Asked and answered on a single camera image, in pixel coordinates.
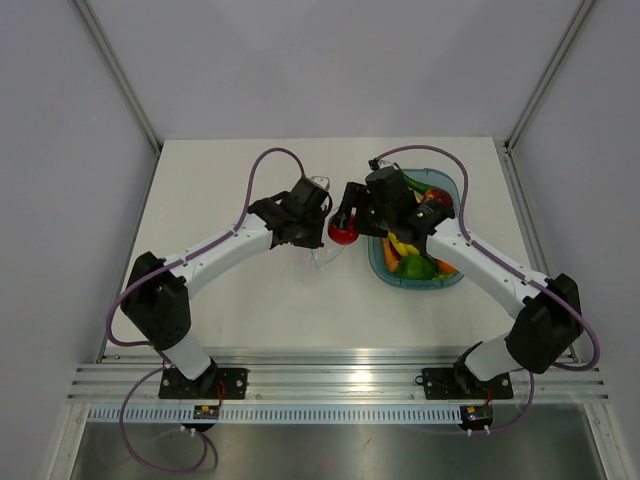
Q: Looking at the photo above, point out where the bright red apple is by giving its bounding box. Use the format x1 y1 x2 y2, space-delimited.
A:
327 214 359 246

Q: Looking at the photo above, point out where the blue plastic fruit basket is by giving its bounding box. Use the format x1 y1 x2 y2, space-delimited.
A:
367 168 463 290

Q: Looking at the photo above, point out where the clear zip top bag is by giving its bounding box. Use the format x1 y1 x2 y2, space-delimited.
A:
291 207 345 287

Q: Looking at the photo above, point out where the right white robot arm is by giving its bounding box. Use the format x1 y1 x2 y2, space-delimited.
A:
329 167 583 396

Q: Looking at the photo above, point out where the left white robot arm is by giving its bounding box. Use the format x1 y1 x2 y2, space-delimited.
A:
120 177 332 400

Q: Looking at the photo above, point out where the green chili pepper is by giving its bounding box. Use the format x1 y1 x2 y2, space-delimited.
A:
402 173 432 194

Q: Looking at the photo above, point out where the yellow banana bunch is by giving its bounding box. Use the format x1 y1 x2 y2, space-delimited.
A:
388 233 421 257

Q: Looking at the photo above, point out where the dark red apple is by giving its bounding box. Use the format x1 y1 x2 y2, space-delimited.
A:
422 187 455 208

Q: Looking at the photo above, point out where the orange carrot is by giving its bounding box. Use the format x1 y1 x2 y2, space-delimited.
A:
381 238 402 273

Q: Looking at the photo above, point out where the green bell pepper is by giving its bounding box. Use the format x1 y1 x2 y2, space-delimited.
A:
394 256 438 281

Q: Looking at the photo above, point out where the right small circuit board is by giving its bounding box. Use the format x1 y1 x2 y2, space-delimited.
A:
460 404 494 436

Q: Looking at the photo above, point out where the small circuit board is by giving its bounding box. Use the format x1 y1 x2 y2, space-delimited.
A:
193 405 220 420
460 404 494 436

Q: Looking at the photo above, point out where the left small circuit board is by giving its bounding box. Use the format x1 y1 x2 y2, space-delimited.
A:
193 405 220 420

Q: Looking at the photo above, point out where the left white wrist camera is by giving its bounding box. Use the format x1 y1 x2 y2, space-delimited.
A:
309 176 331 191

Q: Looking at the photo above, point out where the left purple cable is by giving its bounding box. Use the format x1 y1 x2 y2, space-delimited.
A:
104 147 314 474

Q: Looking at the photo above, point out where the purple cable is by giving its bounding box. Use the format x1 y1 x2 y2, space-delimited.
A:
367 144 601 436
104 147 314 474

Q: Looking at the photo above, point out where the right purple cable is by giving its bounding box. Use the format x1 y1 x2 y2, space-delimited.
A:
367 144 601 436

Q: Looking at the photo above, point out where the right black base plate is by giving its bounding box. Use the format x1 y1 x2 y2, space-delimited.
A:
414 367 514 400

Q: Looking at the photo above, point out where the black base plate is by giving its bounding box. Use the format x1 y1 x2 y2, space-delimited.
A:
414 367 514 400
158 367 249 400

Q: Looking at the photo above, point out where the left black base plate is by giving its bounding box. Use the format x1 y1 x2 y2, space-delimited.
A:
158 367 249 400

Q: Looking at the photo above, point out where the right aluminium frame post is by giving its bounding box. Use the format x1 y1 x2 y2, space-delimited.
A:
504 0 599 154

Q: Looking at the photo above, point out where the aluminium frame post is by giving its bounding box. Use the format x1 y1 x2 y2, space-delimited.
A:
504 0 599 154
71 0 163 158

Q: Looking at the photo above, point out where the aluminium mounting rail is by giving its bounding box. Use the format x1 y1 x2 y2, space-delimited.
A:
67 349 611 405

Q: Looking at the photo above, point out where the left aluminium frame post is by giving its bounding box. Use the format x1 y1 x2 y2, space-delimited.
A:
71 0 163 158

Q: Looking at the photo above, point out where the white slotted cable duct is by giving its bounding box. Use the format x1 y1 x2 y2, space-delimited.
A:
87 403 461 425

